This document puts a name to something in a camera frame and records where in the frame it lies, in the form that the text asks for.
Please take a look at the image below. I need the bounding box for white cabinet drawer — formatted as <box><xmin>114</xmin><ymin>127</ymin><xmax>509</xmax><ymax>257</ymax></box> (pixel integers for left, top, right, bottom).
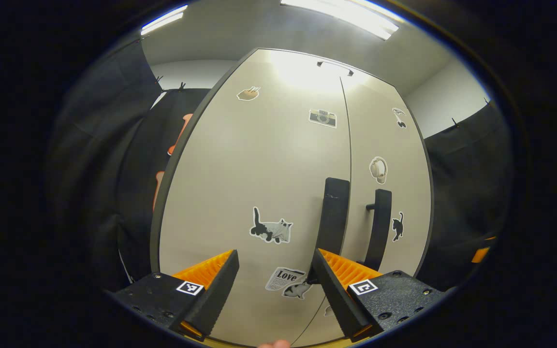
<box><xmin>240</xmin><ymin>47</ymin><xmax>395</xmax><ymax>90</ymax></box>

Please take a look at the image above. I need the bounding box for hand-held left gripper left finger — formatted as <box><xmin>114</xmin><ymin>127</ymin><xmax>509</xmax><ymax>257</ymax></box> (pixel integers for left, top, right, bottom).
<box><xmin>106</xmin><ymin>248</ymin><xmax>240</xmax><ymax>342</ymax></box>

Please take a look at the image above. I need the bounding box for black right door handle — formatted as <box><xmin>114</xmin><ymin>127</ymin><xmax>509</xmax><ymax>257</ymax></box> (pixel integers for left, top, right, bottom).
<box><xmin>363</xmin><ymin>189</ymin><xmax>393</xmax><ymax>271</ymax></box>

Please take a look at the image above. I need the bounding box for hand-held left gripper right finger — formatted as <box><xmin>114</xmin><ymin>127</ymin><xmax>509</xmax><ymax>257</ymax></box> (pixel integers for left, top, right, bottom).
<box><xmin>310</xmin><ymin>247</ymin><xmax>454</xmax><ymax>343</ymax></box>

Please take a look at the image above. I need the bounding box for black backdrop cloth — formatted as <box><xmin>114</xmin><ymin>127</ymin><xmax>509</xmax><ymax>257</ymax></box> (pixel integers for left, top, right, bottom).
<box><xmin>46</xmin><ymin>41</ymin><xmax>211</xmax><ymax>295</ymax></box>
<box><xmin>416</xmin><ymin>99</ymin><xmax>516</xmax><ymax>290</ymax></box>

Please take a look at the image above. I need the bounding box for white cabinet door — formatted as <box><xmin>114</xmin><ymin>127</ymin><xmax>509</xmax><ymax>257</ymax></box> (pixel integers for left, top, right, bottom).
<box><xmin>293</xmin><ymin>75</ymin><xmax>434</xmax><ymax>346</ymax></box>
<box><xmin>150</xmin><ymin>68</ymin><xmax>352</xmax><ymax>346</ymax></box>

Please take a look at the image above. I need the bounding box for black left door handle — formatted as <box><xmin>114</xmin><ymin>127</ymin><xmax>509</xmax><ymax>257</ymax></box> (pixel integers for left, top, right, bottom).
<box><xmin>308</xmin><ymin>177</ymin><xmax>351</xmax><ymax>283</ymax></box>

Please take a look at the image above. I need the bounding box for black door handle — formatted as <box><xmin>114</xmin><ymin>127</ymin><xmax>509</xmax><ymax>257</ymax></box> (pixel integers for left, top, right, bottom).
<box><xmin>308</xmin><ymin>177</ymin><xmax>351</xmax><ymax>283</ymax></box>
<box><xmin>363</xmin><ymin>189</ymin><xmax>393</xmax><ymax>271</ymax></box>

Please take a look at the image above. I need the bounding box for black drawer handle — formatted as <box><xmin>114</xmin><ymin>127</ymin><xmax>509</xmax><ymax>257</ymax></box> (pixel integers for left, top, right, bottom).
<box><xmin>317</xmin><ymin>61</ymin><xmax>354</xmax><ymax>77</ymax></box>

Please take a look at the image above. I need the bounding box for white open-front cabinet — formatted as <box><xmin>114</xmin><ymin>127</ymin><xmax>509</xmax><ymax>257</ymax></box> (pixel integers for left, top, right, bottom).
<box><xmin>149</xmin><ymin>47</ymin><xmax>435</xmax><ymax>348</ymax></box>

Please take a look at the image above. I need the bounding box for ceiling light panel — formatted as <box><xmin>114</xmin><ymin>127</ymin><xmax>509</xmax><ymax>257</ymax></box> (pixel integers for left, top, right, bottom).
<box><xmin>142</xmin><ymin>5</ymin><xmax>188</xmax><ymax>35</ymax></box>
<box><xmin>281</xmin><ymin>0</ymin><xmax>400</xmax><ymax>40</ymax></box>

